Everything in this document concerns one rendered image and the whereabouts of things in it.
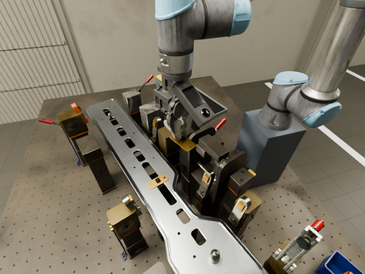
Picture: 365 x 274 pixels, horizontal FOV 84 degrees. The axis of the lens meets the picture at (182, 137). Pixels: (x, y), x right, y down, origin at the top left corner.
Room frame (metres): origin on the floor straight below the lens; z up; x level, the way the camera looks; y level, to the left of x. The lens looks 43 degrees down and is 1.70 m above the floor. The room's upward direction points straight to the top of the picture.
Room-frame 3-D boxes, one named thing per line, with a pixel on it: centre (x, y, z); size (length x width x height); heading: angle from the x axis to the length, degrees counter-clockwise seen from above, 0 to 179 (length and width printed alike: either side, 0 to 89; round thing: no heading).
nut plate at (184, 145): (0.43, 0.00, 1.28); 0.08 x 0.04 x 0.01; 42
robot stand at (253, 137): (0.75, -0.43, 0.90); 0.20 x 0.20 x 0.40; 17
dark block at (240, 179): (0.41, -0.21, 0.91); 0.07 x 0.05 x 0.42; 125
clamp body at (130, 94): (1.06, 0.29, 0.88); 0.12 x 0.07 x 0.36; 125
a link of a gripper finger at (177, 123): (0.43, 0.03, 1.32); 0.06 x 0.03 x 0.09; 42
